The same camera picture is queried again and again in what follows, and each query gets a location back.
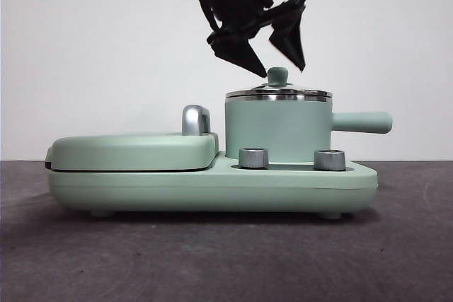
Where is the mint green steamer pot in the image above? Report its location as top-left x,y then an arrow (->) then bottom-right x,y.
224,91 -> 394,161

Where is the glass lid with green knob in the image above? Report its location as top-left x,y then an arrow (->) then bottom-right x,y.
226,66 -> 333,100

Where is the silver control knob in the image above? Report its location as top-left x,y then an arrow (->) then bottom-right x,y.
239,146 -> 269,169
313,149 -> 346,171

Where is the chrome griddle handle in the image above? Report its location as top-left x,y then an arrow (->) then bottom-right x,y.
181,104 -> 213,137

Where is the mint green breakfast maker appliance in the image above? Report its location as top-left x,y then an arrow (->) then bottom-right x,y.
45,131 -> 379,220

